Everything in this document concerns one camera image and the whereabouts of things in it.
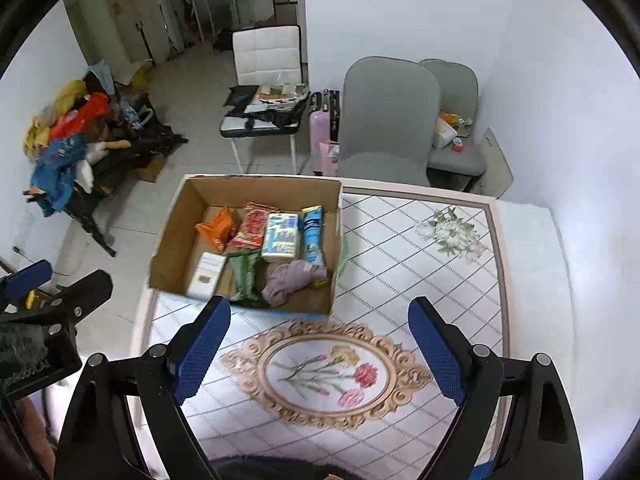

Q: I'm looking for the purple cloth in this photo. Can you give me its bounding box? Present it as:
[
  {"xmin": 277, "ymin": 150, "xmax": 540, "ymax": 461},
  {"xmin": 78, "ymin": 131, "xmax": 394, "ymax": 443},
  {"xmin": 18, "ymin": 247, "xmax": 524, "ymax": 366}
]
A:
[{"xmin": 261, "ymin": 259, "xmax": 331, "ymax": 308}]

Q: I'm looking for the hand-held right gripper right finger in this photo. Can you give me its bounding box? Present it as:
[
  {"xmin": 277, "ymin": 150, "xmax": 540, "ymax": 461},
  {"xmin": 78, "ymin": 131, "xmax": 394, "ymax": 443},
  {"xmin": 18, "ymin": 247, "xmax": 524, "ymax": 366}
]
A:
[{"xmin": 407, "ymin": 296, "xmax": 583, "ymax": 480}]

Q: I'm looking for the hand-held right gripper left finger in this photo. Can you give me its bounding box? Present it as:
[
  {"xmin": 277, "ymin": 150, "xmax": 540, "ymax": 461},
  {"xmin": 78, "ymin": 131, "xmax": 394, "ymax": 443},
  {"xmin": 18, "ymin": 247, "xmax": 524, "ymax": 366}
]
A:
[{"xmin": 57, "ymin": 295, "xmax": 232, "ymax": 480}]

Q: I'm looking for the person's left forearm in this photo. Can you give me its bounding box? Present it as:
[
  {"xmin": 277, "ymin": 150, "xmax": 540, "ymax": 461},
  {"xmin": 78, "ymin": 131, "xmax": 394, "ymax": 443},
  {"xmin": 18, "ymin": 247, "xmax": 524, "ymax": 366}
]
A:
[{"xmin": 17, "ymin": 395, "xmax": 56, "ymax": 479}]

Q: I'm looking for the orange snack packet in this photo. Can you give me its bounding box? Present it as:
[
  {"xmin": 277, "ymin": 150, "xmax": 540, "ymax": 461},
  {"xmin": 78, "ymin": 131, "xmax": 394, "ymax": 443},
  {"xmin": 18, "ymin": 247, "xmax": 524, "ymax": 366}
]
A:
[{"xmin": 195, "ymin": 206, "xmax": 239, "ymax": 255}]

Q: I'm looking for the green packet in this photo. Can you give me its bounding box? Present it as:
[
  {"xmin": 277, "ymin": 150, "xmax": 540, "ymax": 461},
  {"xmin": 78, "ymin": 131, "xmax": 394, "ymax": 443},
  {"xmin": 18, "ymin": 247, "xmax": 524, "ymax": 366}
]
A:
[{"xmin": 227, "ymin": 251, "xmax": 269, "ymax": 309}]

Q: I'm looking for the stack of papers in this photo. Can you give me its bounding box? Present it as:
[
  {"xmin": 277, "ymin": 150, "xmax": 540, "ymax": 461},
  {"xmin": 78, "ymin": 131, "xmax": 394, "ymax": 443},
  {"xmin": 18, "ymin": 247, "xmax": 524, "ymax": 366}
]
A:
[{"xmin": 252, "ymin": 82, "xmax": 307, "ymax": 106}]

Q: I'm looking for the beige board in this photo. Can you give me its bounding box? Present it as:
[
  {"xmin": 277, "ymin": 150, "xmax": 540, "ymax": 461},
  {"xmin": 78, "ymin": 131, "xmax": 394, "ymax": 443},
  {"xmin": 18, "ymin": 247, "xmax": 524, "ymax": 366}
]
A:
[{"xmin": 472, "ymin": 127, "xmax": 515, "ymax": 200}]

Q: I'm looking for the small brown cardboard box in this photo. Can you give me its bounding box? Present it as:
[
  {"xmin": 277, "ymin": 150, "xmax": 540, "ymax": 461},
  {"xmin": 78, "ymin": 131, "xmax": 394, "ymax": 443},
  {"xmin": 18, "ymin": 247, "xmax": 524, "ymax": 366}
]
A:
[{"xmin": 132, "ymin": 155, "xmax": 166, "ymax": 184}]

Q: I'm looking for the pink paper bag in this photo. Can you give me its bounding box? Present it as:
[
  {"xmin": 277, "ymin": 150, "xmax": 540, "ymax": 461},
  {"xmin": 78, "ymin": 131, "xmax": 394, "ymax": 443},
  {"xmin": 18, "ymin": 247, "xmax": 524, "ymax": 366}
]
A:
[{"xmin": 318, "ymin": 139, "xmax": 341, "ymax": 177}]

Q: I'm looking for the small white box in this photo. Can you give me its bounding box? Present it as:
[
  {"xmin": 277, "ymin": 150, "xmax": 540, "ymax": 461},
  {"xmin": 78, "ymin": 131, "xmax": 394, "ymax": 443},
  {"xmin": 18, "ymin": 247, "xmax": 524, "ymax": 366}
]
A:
[{"xmin": 186, "ymin": 251, "xmax": 227, "ymax": 300}]

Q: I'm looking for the blue tube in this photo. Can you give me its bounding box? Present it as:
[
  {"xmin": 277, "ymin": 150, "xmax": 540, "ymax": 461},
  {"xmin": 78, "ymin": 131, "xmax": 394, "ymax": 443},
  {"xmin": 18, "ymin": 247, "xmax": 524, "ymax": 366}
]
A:
[{"xmin": 300, "ymin": 205, "xmax": 326, "ymax": 266}]

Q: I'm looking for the white padded chair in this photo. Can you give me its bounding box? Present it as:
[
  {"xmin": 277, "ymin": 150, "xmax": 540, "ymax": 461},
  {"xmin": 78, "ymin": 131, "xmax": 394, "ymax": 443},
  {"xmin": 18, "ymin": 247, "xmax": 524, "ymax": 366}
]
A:
[{"xmin": 220, "ymin": 25, "xmax": 309, "ymax": 174}]

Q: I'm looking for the small grey chair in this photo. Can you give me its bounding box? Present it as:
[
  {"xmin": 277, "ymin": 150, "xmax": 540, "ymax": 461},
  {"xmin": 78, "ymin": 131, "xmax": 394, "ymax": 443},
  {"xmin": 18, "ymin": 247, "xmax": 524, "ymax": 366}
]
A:
[{"xmin": 419, "ymin": 58, "xmax": 489, "ymax": 191}]

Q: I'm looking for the large grey chair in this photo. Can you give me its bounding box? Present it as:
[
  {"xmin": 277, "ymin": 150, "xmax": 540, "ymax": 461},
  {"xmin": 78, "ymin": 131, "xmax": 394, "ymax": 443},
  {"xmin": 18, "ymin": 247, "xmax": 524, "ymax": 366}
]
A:
[{"xmin": 337, "ymin": 56, "xmax": 442, "ymax": 187}]

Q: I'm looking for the pink suitcase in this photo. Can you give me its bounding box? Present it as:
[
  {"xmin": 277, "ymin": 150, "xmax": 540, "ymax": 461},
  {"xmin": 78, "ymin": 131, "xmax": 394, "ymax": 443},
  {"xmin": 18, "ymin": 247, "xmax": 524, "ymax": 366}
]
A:
[{"xmin": 308, "ymin": 92, "xmax": 334, "ymax": 176}]

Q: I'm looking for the white and yellow bag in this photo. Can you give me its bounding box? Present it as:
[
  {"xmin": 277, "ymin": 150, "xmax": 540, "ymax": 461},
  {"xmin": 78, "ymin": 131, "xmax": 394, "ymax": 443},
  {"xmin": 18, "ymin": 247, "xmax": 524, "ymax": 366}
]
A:
[{"xmin": 432, "ymin": 111, "xmax": 459, "ymax": 150}]

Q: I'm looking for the black metal rack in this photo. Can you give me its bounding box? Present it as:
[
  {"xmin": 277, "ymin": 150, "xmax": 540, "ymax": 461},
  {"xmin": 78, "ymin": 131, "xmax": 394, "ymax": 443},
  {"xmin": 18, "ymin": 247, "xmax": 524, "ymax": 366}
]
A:
[{"xmin": 25, "ymin": 122, "xmax": 190, "ymax": 259}]

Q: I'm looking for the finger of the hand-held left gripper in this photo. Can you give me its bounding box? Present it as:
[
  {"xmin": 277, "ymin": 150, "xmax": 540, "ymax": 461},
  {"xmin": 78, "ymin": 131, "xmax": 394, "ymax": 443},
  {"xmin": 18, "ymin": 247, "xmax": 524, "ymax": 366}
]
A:
[
  {"xmin": 0, "ymin": 269, "xmax": 114, "ymax": 342},
  {"xmin": 0, "ymin": 259, "xmax": 54, "ymax": 307}
]

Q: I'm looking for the pile of colourful clothes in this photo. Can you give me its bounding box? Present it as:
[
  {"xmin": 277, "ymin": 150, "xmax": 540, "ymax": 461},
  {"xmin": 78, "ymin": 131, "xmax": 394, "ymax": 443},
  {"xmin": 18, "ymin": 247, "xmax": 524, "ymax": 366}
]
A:
[{"xmin": 22, "ymin": 60, "xmax": 152, "ymax": 219}]

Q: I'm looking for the floral printed tablecloth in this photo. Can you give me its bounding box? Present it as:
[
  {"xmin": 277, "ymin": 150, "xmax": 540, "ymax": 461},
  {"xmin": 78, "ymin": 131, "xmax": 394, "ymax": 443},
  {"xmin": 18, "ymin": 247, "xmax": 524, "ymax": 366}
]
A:
[{"xmin": 132, "ymin": 180, "xmax": 512, "ymax": 480}]

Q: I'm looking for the black bag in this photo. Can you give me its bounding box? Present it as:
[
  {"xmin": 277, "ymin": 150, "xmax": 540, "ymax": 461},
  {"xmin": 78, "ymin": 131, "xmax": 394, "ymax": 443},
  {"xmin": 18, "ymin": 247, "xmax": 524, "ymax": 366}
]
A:
[{"xmin": 221, "ymin": 85, "xmax": 306, "ymax": 137}]

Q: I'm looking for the red snack packet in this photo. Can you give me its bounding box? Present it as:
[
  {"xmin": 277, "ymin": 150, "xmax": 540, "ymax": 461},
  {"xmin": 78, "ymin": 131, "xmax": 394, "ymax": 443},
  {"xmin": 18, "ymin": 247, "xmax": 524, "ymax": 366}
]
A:
[{"xmin": 225, "ymin": 202, "xmax": 279, "ymax": 256}]

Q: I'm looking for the blue and yellow tissue pack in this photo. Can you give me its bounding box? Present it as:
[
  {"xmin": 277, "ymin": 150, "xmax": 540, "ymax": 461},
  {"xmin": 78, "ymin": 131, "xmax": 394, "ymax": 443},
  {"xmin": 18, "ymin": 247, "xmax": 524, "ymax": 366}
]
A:
[{"xmin": 261, "ymin": 211, "xmax": 300, "ymax": 263}]

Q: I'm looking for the black suitcase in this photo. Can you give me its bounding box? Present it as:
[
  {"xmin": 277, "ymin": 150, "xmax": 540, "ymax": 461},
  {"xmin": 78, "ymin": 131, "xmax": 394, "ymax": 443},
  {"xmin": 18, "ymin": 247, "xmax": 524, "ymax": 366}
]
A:
[{"xmin": 322, "ymin": 89, "xmax": 342, "ymax": 144}]

